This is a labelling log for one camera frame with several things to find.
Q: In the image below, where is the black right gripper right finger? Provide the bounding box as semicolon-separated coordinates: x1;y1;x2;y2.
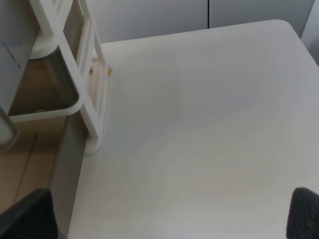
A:
286;187;319;239

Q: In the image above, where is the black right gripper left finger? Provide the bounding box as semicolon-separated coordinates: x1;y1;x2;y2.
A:
0;189;58;239

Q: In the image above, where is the translucent grey upper drawer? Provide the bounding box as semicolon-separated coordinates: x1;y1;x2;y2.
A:
7;0;83;122

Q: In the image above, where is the white plastic drawer unit frame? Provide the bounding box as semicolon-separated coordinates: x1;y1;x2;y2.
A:
12;0;109;156

